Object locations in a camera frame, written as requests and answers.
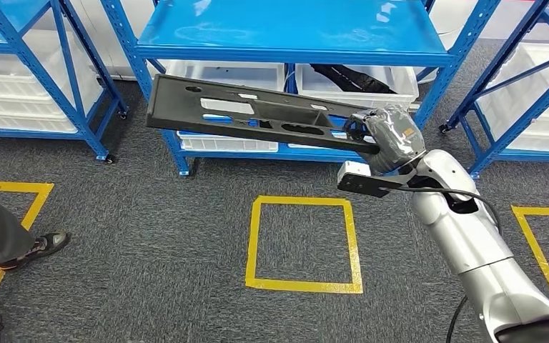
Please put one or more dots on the black plastic panel part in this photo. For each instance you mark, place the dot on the black plastic panel part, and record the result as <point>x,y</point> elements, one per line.
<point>175,109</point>

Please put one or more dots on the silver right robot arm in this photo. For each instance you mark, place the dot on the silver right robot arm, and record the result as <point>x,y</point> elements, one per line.
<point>464,232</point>

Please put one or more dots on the black part inside bin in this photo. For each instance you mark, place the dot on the black part inside bin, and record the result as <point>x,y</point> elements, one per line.
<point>350,78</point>

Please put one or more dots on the blue metal shelf rack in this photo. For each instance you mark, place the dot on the blue metal shelf rack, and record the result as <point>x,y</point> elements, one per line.
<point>506,140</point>
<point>279,28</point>
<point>0,23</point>

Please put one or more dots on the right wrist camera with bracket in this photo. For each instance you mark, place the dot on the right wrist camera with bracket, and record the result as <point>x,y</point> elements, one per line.
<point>359,182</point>

